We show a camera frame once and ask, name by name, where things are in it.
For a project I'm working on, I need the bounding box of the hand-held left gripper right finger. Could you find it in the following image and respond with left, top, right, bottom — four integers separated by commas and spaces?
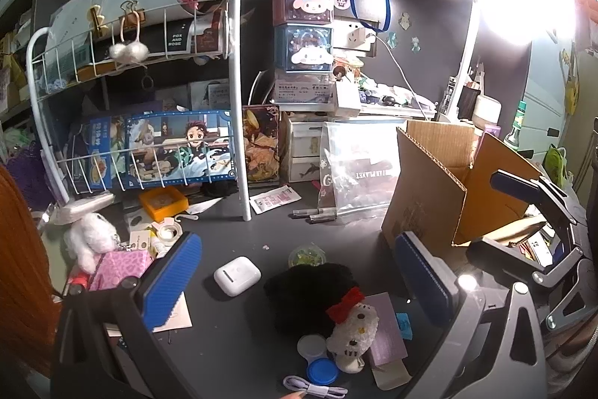
395, 231, 549, 399

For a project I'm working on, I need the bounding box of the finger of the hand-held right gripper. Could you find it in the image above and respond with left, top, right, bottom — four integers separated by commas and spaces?
466, 225, 586, 286
490, 168, 588, 237

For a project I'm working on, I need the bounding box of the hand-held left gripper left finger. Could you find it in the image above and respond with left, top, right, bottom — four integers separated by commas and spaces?
51, 232, 220, 399

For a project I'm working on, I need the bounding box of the white cat plush red bow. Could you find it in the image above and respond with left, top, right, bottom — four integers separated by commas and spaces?
326, 287, 380, 372

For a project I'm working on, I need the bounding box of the brown cardboard box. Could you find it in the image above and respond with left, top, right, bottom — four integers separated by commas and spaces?
380, 120, 547, 248

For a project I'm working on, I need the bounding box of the black fluffy plush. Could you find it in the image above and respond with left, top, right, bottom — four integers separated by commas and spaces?
264, 263, 365, 339

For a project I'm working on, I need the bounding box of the purple charging cable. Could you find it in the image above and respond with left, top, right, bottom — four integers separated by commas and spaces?
283, 375, 349, 399

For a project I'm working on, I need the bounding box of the white lined notepaper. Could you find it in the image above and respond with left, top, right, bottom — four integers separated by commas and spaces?
105, 287, 193, 329

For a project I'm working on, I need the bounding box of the small blue clip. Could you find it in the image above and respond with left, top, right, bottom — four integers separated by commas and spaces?
396, 311, 414, 340

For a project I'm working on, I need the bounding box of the clear tape roll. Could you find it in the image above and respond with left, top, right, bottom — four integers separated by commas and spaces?
156, 221, 184, 241

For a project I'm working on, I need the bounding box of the pink patterned box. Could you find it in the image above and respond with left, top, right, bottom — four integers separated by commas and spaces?
89, 250, 155, 291

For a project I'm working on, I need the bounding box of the green glass bottle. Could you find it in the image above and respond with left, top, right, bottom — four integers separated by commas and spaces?
503, 101, 528, 147

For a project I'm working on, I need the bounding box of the white earbuds case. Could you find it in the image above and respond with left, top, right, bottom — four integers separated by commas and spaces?
213, 256, 257, 297

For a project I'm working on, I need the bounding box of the white jar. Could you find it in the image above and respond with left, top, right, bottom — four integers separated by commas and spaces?
472, 95, 502, 129

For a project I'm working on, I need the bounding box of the orange square box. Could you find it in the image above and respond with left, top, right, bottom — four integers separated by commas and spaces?
139, 186, 190, 222

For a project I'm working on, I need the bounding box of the white bunny plush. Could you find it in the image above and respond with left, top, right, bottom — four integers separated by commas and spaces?
63, 212, 120, 273

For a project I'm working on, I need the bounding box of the pale green wardrobe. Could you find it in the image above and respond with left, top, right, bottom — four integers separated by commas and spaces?
523, 20, 598, 175

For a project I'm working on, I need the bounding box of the yellow hanging toy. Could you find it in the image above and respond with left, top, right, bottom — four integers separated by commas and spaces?
563, 48, 580, 114

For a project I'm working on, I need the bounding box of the small green round container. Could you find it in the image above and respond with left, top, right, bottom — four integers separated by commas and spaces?
288, 244, 325, 266

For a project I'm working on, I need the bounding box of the clear plastic zip bag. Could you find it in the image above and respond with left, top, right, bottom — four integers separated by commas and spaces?
319, 121, 403, 224

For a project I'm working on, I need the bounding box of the red and white packet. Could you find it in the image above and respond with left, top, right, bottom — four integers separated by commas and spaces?
249, 186, 301, 214

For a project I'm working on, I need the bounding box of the white desk lamp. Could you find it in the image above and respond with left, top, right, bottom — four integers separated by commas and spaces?
439, 0, 580, 122

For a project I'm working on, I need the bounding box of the blue anime print box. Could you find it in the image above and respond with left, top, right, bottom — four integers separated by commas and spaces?
89, 109, 234, 190

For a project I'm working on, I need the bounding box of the white and blue lens case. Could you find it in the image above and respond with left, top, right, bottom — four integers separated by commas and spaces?
298, 334, 341, 387

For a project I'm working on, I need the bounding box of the orange cloth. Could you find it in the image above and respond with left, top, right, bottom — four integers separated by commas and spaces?
0, 163, 61, 381

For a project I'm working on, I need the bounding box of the orange anime card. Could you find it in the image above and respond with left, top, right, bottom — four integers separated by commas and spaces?
243, 104, 281, 184

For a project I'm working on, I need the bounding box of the white mini drawer unit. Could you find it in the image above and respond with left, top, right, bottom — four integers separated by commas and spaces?
286, 116, 328, 184

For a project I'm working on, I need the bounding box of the small white box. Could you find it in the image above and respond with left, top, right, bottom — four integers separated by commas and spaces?
335, 81, 361, 117

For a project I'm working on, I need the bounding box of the white labelled box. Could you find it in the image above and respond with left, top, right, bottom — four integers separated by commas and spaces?
274, 72, 337, 105

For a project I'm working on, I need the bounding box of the black book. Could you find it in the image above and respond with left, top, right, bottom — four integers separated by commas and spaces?
166, 18, 194, 56

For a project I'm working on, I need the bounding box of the blue cartoon storage box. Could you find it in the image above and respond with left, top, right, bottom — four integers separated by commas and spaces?
274, 24, 335, 73

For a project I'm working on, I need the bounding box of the pink cartoon storage box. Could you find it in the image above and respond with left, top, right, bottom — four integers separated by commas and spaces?
272, 0, 335, 26

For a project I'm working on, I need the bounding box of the white charger cable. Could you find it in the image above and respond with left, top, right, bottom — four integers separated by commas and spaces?
374, 32, 428, 119

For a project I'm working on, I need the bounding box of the white wire rack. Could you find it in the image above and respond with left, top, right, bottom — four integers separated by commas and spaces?
25, 0, 253, 222

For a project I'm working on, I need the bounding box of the wall socket with charger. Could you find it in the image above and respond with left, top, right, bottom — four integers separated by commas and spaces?
334, 19, 379, 56

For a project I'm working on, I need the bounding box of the white pompom hair tie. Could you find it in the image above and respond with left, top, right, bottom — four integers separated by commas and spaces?
108, 13, 150, 63

